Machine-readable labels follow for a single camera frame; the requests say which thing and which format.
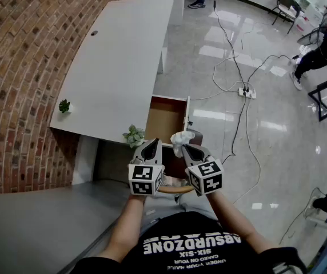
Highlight black metal frame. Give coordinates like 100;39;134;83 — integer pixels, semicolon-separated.
308;75;327;122

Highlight person's grey jeans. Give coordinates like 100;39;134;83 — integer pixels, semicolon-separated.
143;178;218;228

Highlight leafy variegated potted plant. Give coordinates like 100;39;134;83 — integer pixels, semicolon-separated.
122;124;146;149

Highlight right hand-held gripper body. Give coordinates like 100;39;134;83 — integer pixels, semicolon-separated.
181;143;225;197

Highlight black metal chair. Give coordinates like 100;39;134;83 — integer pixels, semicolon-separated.
271;0;303;34

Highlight white power strip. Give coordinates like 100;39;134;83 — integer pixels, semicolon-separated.
238;87;257;99

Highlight white tissue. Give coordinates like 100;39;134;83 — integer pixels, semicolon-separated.
170;131;196;158

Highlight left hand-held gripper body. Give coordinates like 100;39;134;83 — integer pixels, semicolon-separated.
128;138;166;196

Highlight small succulent in white pot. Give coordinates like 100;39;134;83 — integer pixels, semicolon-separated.
58;99;72;114

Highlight person's left forearm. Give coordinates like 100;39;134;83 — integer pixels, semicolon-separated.
99;194;153;264

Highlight black power cable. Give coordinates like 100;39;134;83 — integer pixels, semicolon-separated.
213;0;252;92
248;54;300;90
221;97;248;165

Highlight person's black printed t-shirt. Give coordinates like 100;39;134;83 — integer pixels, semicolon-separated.
71;211;307;274

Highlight grey table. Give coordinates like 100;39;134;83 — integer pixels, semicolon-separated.
0;178;141;274

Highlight brown wooden drawer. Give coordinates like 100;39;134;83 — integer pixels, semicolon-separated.
143;95;192;148

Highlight white desk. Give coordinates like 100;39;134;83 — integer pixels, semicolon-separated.
50;0;174;147

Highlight wooden chair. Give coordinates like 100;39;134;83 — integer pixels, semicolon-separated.
157;129;204;194

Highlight person's right forearm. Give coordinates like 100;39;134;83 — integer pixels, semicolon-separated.
206;192;270;256

